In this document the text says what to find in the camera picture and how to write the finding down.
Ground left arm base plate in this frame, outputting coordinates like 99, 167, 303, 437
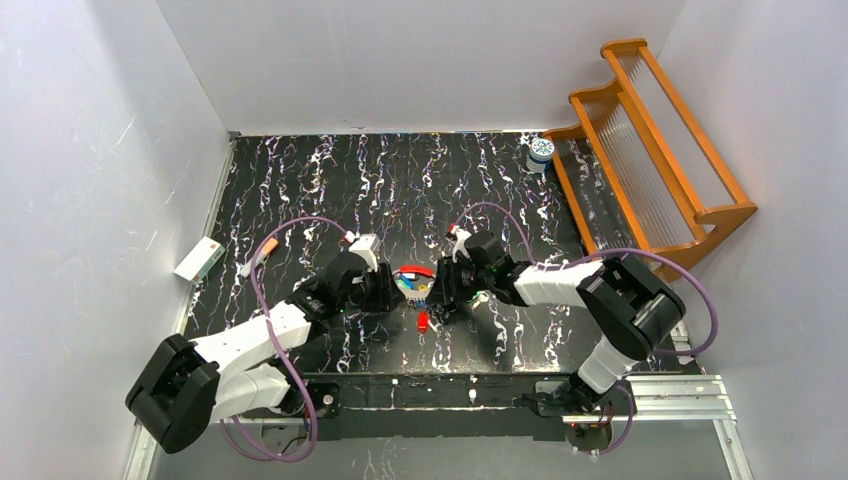
278, 382, 341, 418

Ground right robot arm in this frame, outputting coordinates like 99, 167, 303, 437
426, 230, 686, 401

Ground orange wooden rack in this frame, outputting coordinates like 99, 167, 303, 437
543, 38, 757, 268

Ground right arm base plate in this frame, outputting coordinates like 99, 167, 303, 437
514, 380, 637, 423

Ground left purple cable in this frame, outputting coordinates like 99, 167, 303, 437
218, 216, 359, 463

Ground aluminium rail frame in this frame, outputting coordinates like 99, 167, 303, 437
125, 374, 752, 479

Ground orange white marker tube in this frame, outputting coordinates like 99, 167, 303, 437
238, 238, 279, 278

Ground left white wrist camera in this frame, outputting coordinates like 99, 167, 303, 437
344, 231, 382, 272

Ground green tagged loose key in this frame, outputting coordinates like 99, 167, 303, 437
468, 291, 490, 310

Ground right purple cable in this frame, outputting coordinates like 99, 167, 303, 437
450, 201, 720, 458

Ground purple cable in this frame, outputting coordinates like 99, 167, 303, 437
218, 216, 359, 463
450, 201, 720, 458

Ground small white blue jar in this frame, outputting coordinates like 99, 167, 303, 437
526, 137, 556, 173

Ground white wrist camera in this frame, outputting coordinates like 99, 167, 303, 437
446, 224, 471, 262
344, 231, 382, 272

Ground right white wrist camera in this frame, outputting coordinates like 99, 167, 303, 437
446, 224, 471, 262

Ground white cardboard box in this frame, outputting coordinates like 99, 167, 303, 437
173, 236, 226, 285

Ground keyring with coloured tags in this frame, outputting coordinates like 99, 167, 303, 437
392, 265, 436, 334

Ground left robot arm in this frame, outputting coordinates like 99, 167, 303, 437
125, 251, 404, 454

